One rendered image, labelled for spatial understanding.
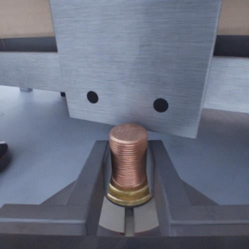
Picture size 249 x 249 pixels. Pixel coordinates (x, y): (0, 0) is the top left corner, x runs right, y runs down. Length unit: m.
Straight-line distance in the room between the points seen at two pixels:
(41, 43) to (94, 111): 0.18
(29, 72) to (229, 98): 0.25
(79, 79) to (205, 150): 0.26
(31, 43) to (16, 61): 0.05
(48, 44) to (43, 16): 0.04
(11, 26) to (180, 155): 0.34
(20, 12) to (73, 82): 0.19
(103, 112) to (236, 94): 0.12
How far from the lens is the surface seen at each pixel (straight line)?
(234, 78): 0.19
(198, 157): 0.33
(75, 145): 0.35
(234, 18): 0.23
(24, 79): 0.29
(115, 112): 0.15
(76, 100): 0.17
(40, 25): 0.31
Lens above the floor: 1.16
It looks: 28 degrees up
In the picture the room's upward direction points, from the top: 179 degrees clockwise
